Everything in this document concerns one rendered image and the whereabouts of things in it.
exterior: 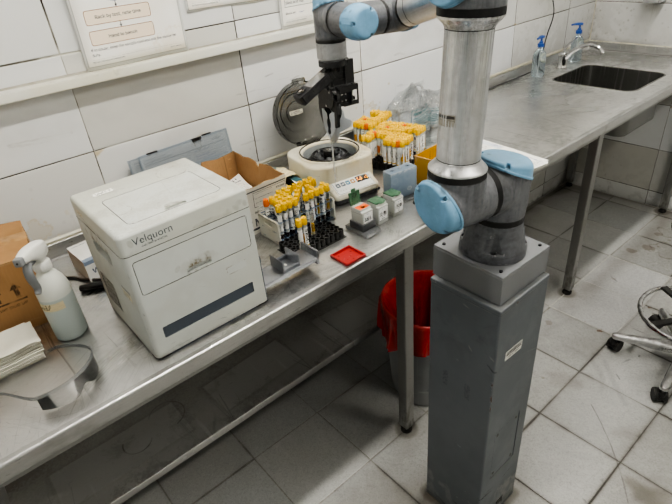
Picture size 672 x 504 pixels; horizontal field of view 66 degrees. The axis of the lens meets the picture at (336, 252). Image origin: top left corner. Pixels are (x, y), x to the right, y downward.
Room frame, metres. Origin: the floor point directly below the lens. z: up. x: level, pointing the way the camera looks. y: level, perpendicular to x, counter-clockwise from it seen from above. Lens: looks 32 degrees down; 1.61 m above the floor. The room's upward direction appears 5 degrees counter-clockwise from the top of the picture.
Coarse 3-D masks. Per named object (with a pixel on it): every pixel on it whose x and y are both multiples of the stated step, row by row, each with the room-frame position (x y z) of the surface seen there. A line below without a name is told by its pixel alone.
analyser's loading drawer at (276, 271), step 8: (304, 248) 1.13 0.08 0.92; (312, 248) 1.11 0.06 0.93; (272, 256) 1.07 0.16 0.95; (280, 256) 1.10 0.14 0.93; (288, 256) 1.10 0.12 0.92; (296, 256) 1.07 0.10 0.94; (304, 256) 1.11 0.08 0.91; (312, 256) 1.10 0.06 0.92; (272, 264) 1.08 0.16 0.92; (280, 264) 1.05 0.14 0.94; (288, 264) 1.08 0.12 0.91; (296, 264) 1.06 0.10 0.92; (304, 264) 1.07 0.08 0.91; (264, 272) 1.05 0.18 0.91; (272, 272) 1.05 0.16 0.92; (280, 272) 1.05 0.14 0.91; (288, 272) 1.04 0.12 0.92; (264, 280) 1.02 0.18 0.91; (272, 280) 1.01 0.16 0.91
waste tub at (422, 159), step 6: (426, 150) 1.59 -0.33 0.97; (432, 150) 1.62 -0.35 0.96; (414, 156) 1.55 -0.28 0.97; (420, 156) 1.57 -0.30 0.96; (426, 156) 1.59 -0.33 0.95; (432, 156) 1.62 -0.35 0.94; (420, 162) 1.53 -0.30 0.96; (426, 162) 1.52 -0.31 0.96; (420, 168) 1.53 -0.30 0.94; (426, 168) 1.52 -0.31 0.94; (420, 174) 1.53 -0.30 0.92; (426, 174) 1.52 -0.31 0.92; (420, 180) 1.53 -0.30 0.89
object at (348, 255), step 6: (348, 246) 1.19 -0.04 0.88; (336, 252) 1.16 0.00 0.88; (342, 252) 1.17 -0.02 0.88; (348, 252) 1.17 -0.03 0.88; (354, 252) 1.16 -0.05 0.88; (360, 252) 1.15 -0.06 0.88; (336, 258) 1.13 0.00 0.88; (342, 258) 1.14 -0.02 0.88; (348, 258) 1.14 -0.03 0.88; (354, 258) 1.13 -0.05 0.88; (360, 258) 1.13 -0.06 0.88; (348, 264) 1.10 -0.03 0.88
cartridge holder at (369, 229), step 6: (354, 222) 1.27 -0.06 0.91; (372, 222) 1.27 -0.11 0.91; (348, 228) 1.29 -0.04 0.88; (354, 228) 1.27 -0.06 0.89; (360, 228) 1.25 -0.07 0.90; (366, 228) 1.25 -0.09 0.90; (372, 228) 1.26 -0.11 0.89; (378, 228) 1.26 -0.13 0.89; (360, 234) 1.25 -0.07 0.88; (366, 234) 1.23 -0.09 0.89; (372, 234) 1.24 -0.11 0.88
